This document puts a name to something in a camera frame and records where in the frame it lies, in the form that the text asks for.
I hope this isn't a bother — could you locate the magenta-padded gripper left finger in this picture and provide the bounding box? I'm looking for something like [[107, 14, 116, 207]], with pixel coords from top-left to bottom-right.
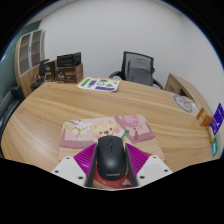
[[50, 143, 98, 187]]

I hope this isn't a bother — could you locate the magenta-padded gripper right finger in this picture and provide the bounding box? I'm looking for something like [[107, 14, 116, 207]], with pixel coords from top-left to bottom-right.
[[124, 143, 174, 187]]

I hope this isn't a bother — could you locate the black computer mouse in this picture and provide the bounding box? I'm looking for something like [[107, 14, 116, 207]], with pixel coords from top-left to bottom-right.
[[95, 135, 128, 182]]

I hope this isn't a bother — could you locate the dog print mouse pad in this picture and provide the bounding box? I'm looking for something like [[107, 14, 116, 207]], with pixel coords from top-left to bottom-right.
[[58, 114, 165, 190]]

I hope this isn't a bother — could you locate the green package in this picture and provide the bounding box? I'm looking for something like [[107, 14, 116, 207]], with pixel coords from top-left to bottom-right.
[[211, 134, 220, 158]]

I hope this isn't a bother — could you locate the orange-brown cardboard box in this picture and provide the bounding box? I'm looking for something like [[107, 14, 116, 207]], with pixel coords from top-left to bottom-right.
[[195, 107, 214, 128]]

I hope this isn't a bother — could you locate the purple retail package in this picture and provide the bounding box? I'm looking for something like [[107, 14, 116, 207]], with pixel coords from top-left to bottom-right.
[[209, 102, 224, 136]]

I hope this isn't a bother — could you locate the dark grey seat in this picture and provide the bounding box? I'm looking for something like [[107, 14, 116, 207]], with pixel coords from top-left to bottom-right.
[[0, 84, 26, 134]]

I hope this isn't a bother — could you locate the wooden side desk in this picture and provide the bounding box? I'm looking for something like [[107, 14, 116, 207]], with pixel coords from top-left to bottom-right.
[[164, 73, 214, 114]]

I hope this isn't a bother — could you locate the green and purple leaflet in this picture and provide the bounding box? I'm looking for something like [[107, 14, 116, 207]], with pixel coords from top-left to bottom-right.
[[76, 76, 121, 93]]

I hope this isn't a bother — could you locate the brown cardboard box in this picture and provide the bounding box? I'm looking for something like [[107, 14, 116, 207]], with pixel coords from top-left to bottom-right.
[[54, 63, 84, 84]]

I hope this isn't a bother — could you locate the black mesh office chair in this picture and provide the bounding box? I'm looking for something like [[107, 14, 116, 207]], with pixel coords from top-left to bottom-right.
[[108, 50, 164, 90]]

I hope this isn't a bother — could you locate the small dark box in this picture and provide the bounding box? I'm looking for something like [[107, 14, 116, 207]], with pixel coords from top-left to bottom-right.
[[44, 59, 57, 82]]

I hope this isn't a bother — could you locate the black box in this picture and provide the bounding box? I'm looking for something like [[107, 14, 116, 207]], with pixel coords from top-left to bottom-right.
[[56, 52, 82, 68]]

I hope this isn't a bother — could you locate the wooden cabinet with glass doors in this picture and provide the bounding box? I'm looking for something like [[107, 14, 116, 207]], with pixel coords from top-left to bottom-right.
[[13, 28, 46, 98]]

